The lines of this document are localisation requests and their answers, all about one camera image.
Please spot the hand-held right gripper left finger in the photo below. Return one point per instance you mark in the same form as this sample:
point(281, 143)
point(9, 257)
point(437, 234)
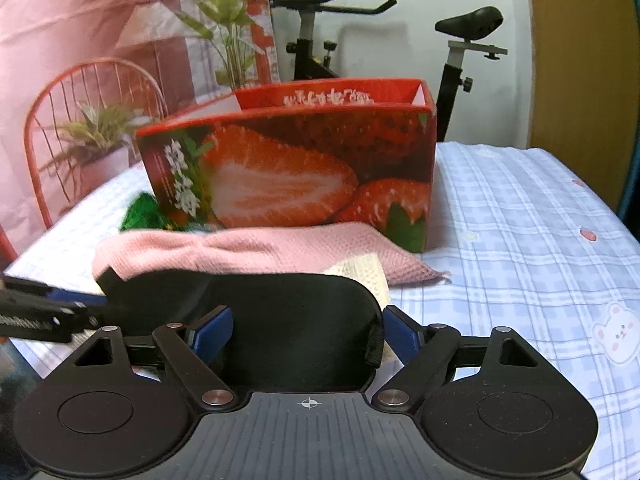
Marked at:
point(215, 332)

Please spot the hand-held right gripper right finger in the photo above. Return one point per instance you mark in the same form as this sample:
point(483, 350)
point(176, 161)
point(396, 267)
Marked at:
point(402, 334)

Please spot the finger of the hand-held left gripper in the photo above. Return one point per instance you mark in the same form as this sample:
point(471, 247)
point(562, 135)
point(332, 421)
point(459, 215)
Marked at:
point(75, 297)
point(92, 319)

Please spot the cream waffle towel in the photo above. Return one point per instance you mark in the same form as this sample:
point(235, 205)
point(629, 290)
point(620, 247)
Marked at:
point(360, 272)

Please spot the black eye mask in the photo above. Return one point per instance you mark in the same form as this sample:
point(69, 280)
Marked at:
point(300, 320)

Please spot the pink waffle towel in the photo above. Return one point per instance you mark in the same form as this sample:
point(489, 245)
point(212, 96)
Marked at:
point(250, 250)

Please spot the green leaf tassel ornament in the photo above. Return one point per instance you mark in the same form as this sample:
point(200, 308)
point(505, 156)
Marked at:
point(142, 215)

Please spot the red strawberry print box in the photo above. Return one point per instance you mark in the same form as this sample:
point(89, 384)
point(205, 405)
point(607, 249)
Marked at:
point(300, 160)

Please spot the teal fuzzy rug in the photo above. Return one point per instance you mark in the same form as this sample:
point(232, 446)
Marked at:
point(15, 375)

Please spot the black exercise bike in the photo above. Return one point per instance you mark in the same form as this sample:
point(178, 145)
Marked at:
point(470, 22)

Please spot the wooden door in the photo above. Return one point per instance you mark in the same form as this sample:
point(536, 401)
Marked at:
point(580, 60)

